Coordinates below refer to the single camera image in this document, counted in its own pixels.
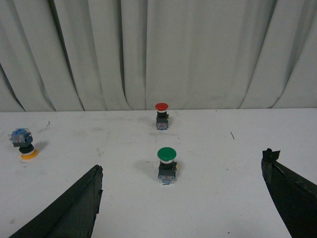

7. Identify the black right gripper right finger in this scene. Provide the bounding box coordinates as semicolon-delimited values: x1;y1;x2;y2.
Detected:
261;148;317;238

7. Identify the white curtain backdrop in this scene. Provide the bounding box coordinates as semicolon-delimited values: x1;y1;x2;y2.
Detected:
0;0;317;112

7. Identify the yellow push button switch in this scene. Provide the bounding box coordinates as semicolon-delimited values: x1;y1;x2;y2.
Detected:
8;128;39;160

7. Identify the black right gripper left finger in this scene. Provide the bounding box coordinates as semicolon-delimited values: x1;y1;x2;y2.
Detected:
11;165;103;238

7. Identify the green push button switch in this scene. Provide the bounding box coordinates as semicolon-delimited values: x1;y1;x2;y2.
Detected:
157;147;177;184

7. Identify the red push button switch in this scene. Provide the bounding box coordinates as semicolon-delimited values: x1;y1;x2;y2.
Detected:
155;103;169;130

